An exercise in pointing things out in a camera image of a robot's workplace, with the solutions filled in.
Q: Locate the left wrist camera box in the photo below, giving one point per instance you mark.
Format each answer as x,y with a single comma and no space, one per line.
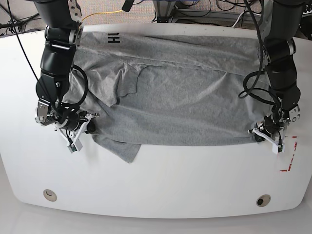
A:
278,148

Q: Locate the right table cable grommet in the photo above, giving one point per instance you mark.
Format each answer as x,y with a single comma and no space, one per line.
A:
263,200

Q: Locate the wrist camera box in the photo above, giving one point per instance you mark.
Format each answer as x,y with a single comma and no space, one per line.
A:
75,147
278,148

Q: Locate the table cable grommet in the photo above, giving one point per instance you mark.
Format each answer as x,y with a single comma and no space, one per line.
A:
263,200
50,195

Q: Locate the aluminium frame stand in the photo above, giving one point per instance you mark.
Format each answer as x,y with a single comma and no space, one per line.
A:
163,9

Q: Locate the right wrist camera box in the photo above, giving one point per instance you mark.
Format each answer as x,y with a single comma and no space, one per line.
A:
75,147

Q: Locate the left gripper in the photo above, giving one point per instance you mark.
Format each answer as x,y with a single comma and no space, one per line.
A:
268,131

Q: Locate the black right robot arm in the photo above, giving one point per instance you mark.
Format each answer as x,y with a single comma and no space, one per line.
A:
63,32

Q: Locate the black tripod on floor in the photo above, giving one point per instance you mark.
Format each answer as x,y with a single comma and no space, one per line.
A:
15,25

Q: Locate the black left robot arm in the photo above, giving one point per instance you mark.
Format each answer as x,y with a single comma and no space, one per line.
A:
275,82

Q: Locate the grey T-shirt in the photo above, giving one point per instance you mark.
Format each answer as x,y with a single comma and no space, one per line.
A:
166,90

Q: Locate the red tape rectangle marking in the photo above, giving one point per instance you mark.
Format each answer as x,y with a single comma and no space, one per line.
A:
285,159

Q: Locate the left table cable grommet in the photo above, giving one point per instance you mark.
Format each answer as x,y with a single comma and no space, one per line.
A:
50,195

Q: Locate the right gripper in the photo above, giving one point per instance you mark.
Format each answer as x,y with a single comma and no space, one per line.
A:
71,130

